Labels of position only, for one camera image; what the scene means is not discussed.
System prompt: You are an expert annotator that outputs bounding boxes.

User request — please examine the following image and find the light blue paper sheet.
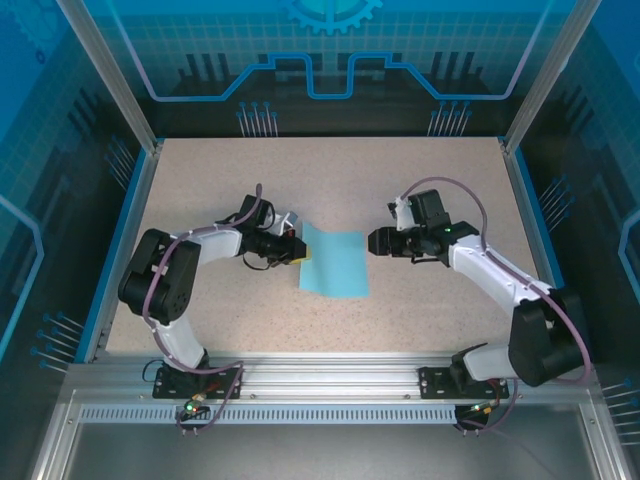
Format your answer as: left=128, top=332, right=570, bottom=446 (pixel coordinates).
left=298, top=222, right=371, bottom=300

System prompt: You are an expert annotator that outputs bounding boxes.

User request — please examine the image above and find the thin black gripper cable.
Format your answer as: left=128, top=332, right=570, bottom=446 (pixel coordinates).
left=243, top=249, right=284, bottom=273

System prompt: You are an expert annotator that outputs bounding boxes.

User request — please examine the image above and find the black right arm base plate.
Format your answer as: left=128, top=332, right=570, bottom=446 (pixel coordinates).
left=417, top=366, right=512, bottom=401

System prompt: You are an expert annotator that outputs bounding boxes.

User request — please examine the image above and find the aluminium frame post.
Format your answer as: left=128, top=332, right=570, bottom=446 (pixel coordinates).
left=55, top=0, right=164, bottom=154
left=502, top=0, right=606, bottom=154

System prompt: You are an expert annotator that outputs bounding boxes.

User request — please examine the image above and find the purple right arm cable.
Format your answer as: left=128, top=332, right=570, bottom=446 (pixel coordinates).
left=399, top=177, right=594, bottom=437

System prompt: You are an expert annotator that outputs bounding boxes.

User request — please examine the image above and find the connector with green light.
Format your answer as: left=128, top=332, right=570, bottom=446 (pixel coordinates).
left=180, top=394, right=210, bottom=417
left=468, top=399, right=502, bottom=419

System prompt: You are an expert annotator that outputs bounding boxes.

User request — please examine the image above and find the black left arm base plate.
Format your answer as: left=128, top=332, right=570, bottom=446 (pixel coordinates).
left=151, top=363, right=245, bottom=401

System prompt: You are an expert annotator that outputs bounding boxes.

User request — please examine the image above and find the blue table edge trim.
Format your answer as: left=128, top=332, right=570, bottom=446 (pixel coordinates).
left=514, top=148, right=592, bottom=364
left=74, top=149, right=151, bottom=364

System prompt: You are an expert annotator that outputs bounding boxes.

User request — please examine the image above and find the grey metal shelf panel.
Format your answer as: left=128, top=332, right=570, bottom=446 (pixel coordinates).
left=62, top=422, right=601, bottom=480

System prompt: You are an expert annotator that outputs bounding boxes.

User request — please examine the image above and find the slotted grey cable duct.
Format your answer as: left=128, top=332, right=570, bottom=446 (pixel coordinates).
left=78, top=405, right=469, bottom=425

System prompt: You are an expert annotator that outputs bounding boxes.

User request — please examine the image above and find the aluminium table side rail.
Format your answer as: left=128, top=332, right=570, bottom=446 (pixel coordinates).
left=499, top=137, right=574, bottom=361
left=81, top=138, right=165, bottom=364

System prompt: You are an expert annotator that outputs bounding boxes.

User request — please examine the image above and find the long aluminium mounting rail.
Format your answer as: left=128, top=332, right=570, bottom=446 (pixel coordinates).
left=64, top=349, right=601, bottom=404

